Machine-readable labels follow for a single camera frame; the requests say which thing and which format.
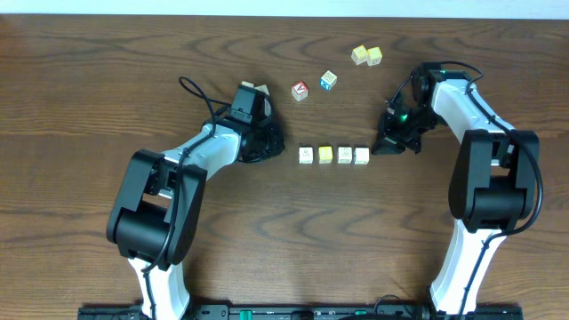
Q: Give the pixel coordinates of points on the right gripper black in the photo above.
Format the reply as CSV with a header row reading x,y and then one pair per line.
x,y
388,142

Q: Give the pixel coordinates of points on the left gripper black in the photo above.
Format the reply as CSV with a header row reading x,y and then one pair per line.
x,y
265,145

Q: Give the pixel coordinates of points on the green sided white block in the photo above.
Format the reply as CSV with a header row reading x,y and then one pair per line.
x,y
361,155

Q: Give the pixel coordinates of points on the yellow block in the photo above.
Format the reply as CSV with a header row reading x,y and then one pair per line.
x,y
325,154
374,56
359,55

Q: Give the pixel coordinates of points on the white block with figure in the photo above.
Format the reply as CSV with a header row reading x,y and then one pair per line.
x,y
345,155

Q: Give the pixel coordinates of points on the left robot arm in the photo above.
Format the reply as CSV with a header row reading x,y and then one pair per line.
x,y
154,218

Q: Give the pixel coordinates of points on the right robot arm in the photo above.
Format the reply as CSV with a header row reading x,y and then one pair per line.
x,y
496,189

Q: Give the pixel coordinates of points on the white block blue side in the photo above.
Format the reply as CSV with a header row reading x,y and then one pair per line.
x,y
267,104

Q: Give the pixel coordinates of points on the red letter A block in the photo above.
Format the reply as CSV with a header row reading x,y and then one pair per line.
x,y
300,91

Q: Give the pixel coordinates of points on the blue sided picture block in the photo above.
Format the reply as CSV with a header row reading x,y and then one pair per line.
x,y
328,80

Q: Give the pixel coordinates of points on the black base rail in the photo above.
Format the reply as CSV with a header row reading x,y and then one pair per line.
x,y
225,312

